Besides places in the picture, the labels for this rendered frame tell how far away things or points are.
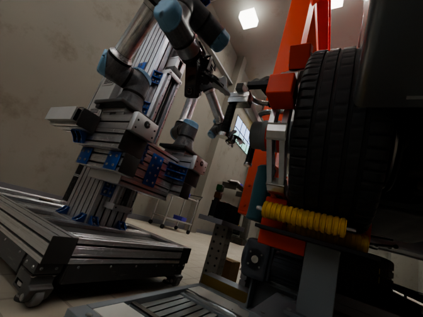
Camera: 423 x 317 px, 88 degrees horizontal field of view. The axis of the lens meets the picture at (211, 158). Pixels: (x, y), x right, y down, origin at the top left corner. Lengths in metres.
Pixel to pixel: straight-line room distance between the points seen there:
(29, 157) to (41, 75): 1.25
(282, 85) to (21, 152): 3.91
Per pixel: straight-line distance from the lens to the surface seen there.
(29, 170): 4.28
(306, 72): 0.77
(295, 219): 0.76
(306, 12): 2.22
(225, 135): 0.88
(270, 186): 0.81
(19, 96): 4.22
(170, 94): 1.55
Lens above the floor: 0.41
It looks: 16 degrees up
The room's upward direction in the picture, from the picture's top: 17 degrees clockwise
